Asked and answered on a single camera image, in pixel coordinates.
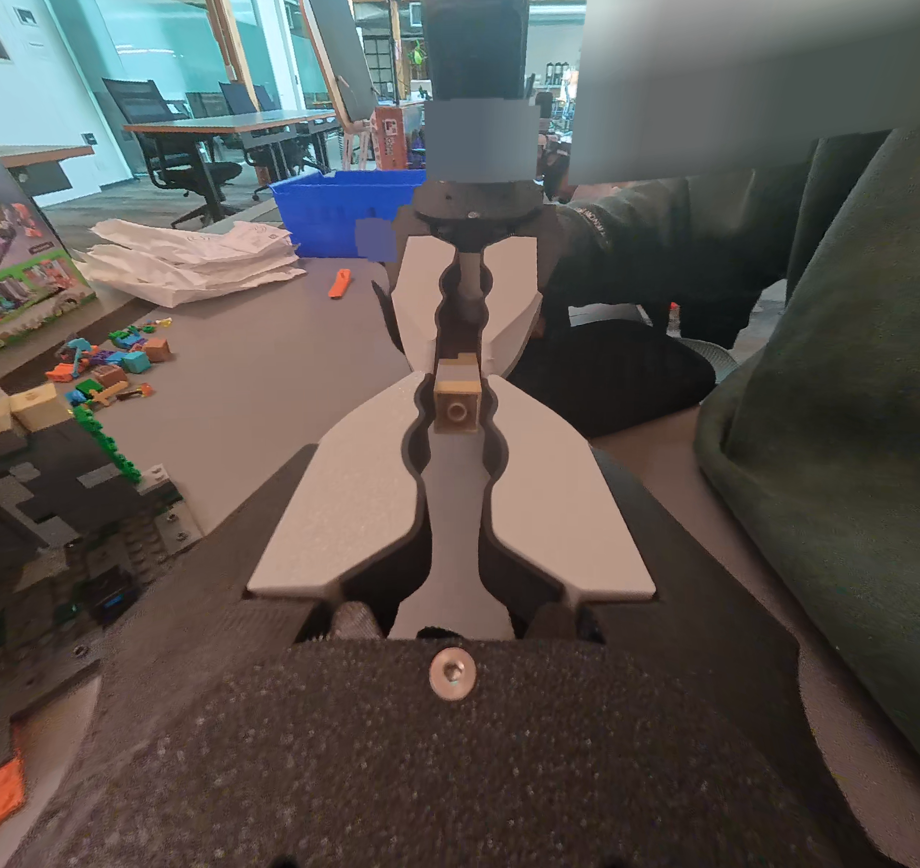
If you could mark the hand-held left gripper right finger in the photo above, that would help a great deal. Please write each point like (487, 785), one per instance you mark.
(568, 516)

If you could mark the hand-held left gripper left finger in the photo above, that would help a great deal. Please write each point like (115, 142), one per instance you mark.
(338, 508)

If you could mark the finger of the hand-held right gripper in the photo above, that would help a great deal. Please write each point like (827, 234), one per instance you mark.
(417, 293)
(517, 285)

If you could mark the tan and grey brick column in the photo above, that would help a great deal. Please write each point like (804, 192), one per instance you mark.
(456, 408)

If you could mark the grey desk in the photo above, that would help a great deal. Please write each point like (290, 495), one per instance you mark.
(287, 379)

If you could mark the orange brick separator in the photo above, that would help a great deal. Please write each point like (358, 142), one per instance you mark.
(340, 283)

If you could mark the blue plastic bin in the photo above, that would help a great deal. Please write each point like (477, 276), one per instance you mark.
(330, 214)

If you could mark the orange and white box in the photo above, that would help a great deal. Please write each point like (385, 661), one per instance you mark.
(388, 142)

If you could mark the large black panel board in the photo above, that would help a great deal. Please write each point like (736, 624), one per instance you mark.
(330, 19)

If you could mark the wooden easel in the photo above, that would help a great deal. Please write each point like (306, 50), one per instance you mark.
(322, 48)

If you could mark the pile of white paper bags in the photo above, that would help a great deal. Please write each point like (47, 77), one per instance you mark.
(194, 264)

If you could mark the black office chair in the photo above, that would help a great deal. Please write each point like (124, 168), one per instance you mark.
(237, 95)
(136, 102)

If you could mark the wooden pillar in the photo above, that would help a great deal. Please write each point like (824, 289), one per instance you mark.
(219, 12)

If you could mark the wooden top office table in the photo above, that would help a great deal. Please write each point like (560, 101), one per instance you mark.
(215, 120)

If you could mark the pile of loose coloured bricks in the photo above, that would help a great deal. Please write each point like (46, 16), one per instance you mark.
(115, 365)

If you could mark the toy brick building model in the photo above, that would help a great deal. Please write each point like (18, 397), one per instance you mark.
(65, 523)

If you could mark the dark green sweatshirt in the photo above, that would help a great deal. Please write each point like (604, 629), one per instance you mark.
(826, 415)

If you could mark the toy set cardboard box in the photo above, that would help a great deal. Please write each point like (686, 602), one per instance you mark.
(36, 278)

